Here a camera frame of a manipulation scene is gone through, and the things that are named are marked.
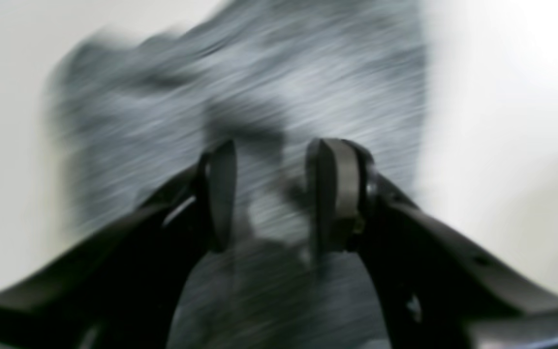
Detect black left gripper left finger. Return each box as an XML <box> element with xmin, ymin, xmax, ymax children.
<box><xmin>0</xmin><ymin>141</ymin><xmax>237</xmax><ymax>349</ymax></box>

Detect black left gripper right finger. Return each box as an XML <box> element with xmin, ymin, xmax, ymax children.
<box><xmin>306</xmin><ymin>138</ymin><xmax>558</xmax><ymax>349</ymax></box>

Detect grey long-sleeve T-shirt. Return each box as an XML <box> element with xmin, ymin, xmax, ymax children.
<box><xmin>57</xmin><ymin>0</ymin><xmax>427</xmax><ymax>349</ymax></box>

